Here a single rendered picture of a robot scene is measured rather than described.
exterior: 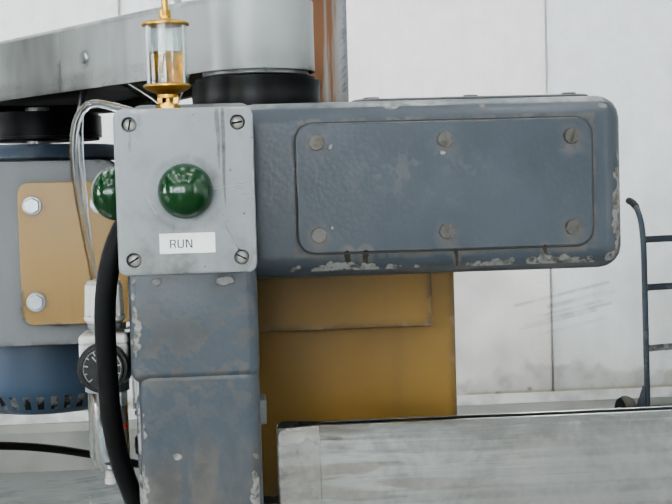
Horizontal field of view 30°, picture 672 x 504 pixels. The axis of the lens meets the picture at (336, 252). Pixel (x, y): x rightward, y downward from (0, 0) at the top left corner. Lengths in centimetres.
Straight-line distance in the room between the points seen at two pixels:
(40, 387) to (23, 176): 19
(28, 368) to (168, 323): 45
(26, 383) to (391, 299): 37
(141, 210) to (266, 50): 21
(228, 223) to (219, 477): 16
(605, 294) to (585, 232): 541
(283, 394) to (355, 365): 6
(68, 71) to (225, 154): 35
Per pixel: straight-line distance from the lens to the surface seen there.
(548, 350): 613
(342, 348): 103
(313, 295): 98
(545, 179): 75
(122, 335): 95
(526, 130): 75
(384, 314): 98
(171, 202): 67
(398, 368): 104
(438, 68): 600
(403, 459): 92
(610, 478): 95
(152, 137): 68
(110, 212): 70
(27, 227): 112
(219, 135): 68
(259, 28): 85
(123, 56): 95
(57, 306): 112
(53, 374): 117
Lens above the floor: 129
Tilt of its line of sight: 3 degrees down
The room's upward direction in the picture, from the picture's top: 2 degrees counter-clockwise
